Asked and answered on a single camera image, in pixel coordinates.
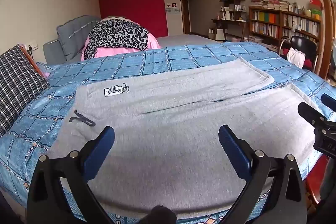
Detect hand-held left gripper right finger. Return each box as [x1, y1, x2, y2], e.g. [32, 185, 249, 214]
[219, 125, 307, 224]

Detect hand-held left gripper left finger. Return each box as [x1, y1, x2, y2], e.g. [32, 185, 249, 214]
[26, 126, 116, 224]

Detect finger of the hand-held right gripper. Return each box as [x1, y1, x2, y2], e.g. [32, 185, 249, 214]
[298, 102, 328, 128]
[321, 93, 336, 112]

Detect grey pants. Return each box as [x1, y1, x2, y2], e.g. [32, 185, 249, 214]
[49, 56, 327, 219]

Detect white bag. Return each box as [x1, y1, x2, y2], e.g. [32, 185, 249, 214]
[287, 48, 306, 68]

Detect black chair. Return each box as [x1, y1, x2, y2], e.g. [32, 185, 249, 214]
[278, 35, 318, 69]

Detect pile of books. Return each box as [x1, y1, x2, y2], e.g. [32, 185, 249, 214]
[248, 35, 279, 52]

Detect wooden bookshelf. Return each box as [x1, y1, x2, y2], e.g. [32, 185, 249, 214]
[248, 6, 322, 56]

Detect pink blanket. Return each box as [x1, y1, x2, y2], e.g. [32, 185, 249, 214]
[81, 17, 161, 61]

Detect black white plaid pillow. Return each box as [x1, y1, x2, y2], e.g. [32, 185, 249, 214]
[0, 45, 50, 136]

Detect blue patterned bedsheet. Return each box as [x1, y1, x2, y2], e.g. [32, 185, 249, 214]
[0, 42, 336, 224]

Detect orange-edged pillow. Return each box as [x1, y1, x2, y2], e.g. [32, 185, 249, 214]
[18, 44, 48, 80]

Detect stack of books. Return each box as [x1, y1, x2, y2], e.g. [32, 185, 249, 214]
[251, 0, 290, 11]

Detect leopard print cloth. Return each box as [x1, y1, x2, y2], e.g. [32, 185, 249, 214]
[83, 19, 150, 60]

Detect grey padded headboard cushion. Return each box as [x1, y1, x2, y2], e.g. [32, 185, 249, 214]
[56, 15, 101, 62]

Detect dark wooden desk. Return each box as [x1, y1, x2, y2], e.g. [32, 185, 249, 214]
[211, 19, 250, 42]

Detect small wooden desk shelf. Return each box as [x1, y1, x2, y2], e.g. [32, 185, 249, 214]
[220, 0, 247, 21]

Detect red upright panel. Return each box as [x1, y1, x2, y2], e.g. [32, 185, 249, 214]
[98, 0, 169, 38]

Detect dark wooden door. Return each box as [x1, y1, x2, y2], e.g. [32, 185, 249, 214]
[180, 0, 193, 35]

